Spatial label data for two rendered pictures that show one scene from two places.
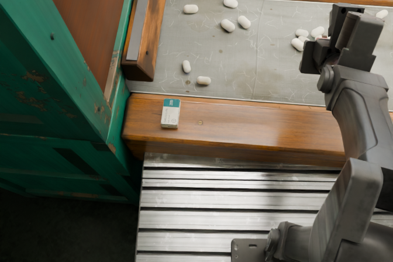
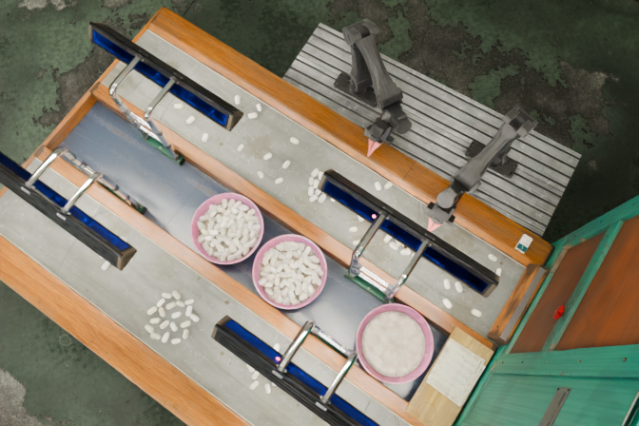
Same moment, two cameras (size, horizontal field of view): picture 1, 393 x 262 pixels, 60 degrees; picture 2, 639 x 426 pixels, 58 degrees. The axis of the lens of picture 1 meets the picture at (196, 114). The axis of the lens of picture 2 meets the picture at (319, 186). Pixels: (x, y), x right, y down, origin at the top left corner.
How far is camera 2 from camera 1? 175 cm
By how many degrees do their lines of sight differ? 39
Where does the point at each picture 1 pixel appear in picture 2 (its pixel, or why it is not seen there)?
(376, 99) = (479, 159)
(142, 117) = (539, 250)
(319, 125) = not seen: hidden behind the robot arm
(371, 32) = (454, 188)
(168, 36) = (499, 301)
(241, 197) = (494, 194)
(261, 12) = (429, 287)
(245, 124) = (484, 218)
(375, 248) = (524, 117)
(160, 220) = (542, 205)
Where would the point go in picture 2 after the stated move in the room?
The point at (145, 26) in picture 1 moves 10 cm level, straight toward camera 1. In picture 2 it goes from (526, 288) to (531, 260)
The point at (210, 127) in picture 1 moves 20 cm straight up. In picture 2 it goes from (505, 225) to (522, 212)
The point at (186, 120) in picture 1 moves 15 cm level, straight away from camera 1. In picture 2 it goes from (515, 236) to (501, 274)
